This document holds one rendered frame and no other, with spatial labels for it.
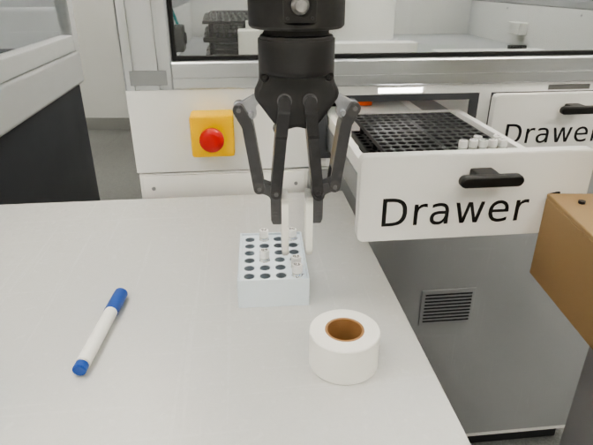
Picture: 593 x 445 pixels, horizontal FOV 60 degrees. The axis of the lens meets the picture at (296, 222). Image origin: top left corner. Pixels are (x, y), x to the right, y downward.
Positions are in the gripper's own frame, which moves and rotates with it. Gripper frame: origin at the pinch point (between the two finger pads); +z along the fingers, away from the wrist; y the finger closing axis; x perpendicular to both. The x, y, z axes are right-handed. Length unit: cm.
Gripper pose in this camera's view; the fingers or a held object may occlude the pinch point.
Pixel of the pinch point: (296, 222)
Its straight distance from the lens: 58.0
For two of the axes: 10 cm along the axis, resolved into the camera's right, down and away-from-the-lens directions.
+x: -0.7, -4.3, 9.0
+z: 0.0, 9.0, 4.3
